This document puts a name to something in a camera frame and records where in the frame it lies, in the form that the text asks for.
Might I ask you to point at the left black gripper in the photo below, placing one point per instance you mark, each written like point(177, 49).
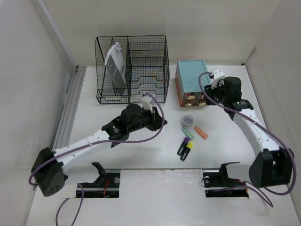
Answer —
point(156, 121)

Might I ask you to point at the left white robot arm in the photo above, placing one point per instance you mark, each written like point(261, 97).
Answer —
point(53, 169)

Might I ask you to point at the yellow cap highlighter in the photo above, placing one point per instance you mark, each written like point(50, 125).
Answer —
point(186, 151)

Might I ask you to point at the grey setup guide booklet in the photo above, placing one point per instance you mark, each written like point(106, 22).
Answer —
point(116, 67)

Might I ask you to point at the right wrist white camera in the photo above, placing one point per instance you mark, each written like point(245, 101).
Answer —
point(216, 76)

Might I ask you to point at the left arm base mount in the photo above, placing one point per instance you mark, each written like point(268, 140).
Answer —
point(105, 184)

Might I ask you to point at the orange mini highlighter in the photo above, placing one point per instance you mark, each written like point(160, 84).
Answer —
point(201, 132)

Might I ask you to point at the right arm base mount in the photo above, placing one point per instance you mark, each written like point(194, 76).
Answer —
point(217, 184)

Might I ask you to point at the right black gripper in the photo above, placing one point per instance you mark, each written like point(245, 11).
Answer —
point(209, 91)

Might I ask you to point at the aluminium rail frame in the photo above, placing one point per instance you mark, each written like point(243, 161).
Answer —
point(62, 134)

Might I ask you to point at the green mini highlighter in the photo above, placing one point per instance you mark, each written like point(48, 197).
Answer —
point(187, 133)

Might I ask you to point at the black wire mesh desk organizer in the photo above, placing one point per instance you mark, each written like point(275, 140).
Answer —
point(147, 68)

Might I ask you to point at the teal drawer box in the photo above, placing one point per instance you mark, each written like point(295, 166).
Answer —
point(186, 79)

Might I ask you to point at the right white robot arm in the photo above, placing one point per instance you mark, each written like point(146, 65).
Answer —
point(273, 164)

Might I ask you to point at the clear jar of paper clips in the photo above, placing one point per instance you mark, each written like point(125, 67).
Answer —
point(187, 121)

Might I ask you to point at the wrist white camera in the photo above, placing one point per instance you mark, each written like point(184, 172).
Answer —
point(216, 76)
point(147, 102)

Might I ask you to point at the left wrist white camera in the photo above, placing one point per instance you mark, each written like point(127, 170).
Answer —
point(147, 102)

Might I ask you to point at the purple cap highlighter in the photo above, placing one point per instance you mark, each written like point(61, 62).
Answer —
point(183, 146)

